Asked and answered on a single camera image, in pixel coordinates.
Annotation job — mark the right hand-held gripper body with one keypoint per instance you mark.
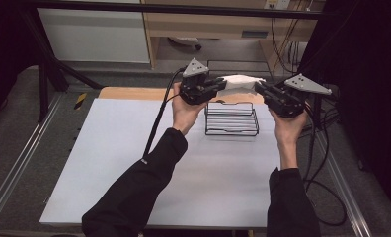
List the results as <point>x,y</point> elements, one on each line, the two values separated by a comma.
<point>290,100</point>

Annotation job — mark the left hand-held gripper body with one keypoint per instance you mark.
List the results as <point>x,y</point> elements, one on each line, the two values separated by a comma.
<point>195,89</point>

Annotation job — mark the white cloth red stitching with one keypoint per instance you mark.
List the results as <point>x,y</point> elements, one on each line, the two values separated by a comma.
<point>241,83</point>

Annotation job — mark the person's right hand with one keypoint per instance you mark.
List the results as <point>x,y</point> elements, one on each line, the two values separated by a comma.
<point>289,128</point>

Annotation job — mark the person's left hand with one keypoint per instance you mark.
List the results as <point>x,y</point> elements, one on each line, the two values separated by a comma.
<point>183,115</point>

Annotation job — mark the grey chair base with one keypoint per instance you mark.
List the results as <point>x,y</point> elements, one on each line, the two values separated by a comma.
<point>185,41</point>

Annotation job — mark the wooden desk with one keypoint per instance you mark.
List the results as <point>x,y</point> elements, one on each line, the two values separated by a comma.
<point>216,26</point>

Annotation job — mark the wooden board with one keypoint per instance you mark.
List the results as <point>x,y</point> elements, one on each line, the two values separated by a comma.
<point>134,93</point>

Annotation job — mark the black curtain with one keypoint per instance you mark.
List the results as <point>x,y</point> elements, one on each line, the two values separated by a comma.
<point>368,82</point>
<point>2,49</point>

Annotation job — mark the white power strip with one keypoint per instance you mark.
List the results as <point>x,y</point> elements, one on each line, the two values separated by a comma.
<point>277,4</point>

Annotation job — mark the yellow black tape strip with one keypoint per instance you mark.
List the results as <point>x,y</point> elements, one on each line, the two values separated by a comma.
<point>80,101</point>

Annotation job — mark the white cabinet panel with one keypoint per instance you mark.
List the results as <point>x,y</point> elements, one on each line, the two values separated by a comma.
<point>91,36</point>

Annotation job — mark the aluminium rail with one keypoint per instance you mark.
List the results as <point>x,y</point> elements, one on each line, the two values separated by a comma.
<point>345,187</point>
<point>15,171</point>

